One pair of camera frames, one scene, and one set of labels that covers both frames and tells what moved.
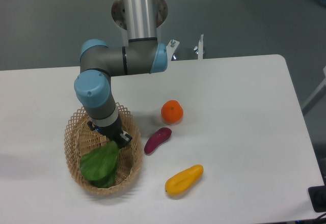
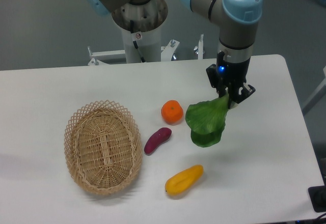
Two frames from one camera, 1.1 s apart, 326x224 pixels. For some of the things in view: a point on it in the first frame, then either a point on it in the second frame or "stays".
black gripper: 112,131 -> 228,78
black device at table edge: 317,195 stays
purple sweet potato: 156,139 stays
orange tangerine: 171,111 stays
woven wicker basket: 79,141 stays
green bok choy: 98,166 -> 206,120
